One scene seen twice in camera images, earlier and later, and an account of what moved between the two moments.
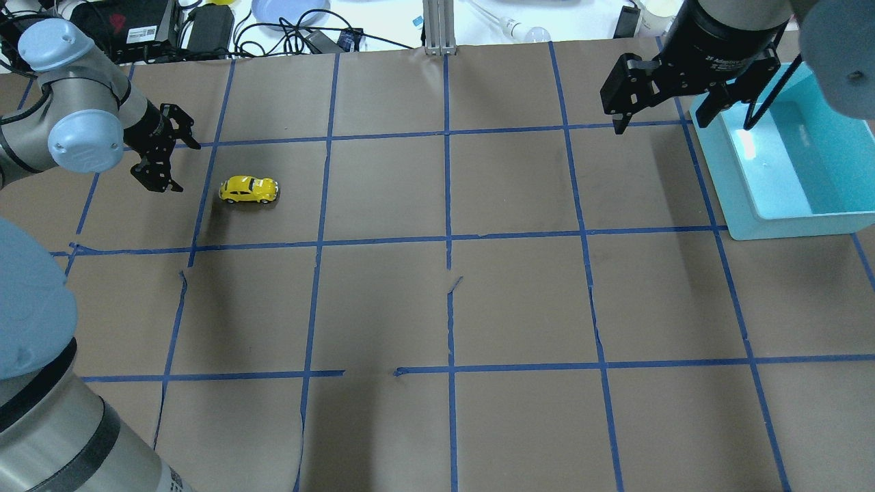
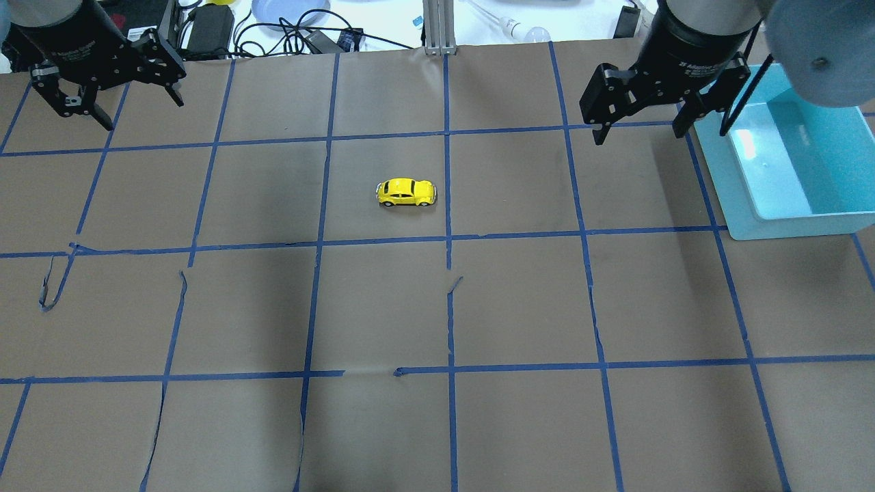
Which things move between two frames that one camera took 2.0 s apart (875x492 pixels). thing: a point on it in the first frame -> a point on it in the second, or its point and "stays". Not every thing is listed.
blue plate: [269, 11] stays
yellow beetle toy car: [248, 188] -> [400, 190]
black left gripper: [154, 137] -> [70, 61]
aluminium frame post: [439, 27] stays
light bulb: [515, 30] stays
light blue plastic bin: [803, 169] stays
